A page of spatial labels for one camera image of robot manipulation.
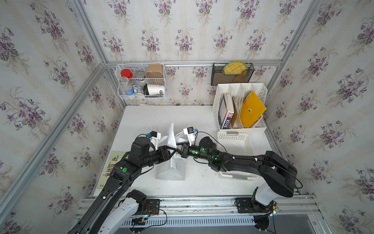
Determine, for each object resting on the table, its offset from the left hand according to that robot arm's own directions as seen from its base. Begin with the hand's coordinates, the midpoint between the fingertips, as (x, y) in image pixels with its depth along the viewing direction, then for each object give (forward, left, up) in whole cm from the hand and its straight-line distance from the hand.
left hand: (176, 154), depth 68 cm
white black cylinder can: (+44, +16, +3) cm, 47 cm away
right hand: (+4, +2, -1) cm, 5 cm away
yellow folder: (+36, -50, -7) cm, 62 cm away
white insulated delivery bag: (-6, +1, -3) cm, 7 cm away
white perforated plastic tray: (+19, -39, -22) cm, 49 cm away
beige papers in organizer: (+38, -38, 0) cm, 53 cm away
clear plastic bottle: (+43, +33, +5) cm, 54 cm away
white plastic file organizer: (+49, -29, -1) cm, 57 cm away
